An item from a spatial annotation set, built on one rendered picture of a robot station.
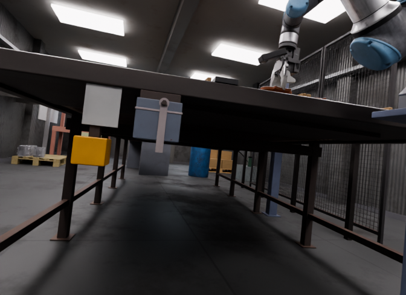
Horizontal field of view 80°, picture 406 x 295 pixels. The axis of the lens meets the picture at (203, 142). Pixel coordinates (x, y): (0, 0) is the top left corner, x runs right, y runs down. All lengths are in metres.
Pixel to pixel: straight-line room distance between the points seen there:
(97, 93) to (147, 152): 4.93
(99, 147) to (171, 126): 0.21
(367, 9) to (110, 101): 0.73
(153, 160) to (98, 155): 5.01
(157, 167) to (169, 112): 5.07
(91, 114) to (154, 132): 0.19
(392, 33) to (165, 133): 0.64
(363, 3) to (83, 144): 0.82
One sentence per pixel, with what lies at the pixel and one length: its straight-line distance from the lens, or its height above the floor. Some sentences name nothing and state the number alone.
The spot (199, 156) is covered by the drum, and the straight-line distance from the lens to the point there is 6.22.
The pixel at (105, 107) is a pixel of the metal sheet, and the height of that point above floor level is 0.79.
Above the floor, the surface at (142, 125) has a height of 0.75.
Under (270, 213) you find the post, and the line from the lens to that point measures 3.13.
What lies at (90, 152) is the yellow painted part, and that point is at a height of 0.66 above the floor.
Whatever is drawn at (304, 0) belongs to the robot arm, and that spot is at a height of 1.28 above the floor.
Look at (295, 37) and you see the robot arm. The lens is 1.16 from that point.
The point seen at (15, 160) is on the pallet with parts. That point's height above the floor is 0.08.
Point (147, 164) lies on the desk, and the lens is 5.71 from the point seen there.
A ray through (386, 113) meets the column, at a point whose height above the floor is 0.86.
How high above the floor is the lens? 0.70
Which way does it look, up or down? 2 degrees up
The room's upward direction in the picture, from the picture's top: 6 degrees clockwise
